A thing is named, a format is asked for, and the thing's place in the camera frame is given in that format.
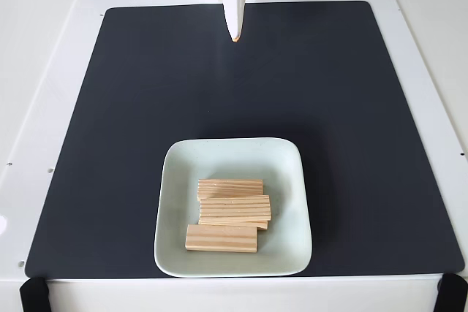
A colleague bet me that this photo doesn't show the grooved wooden block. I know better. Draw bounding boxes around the grooved wooden block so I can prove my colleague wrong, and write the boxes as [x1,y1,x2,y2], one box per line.
[197,178,265,202]
[199,195,273,220]
[197,216,269,232]
[184,224,260,254]

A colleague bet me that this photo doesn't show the pale green square plate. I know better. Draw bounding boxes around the pale green square plate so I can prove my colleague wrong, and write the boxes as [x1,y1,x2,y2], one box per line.
[153,137,314,278]

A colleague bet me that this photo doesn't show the black table mat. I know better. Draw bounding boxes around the black table mat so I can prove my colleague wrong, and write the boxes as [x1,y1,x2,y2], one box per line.
[24,0,465,279]

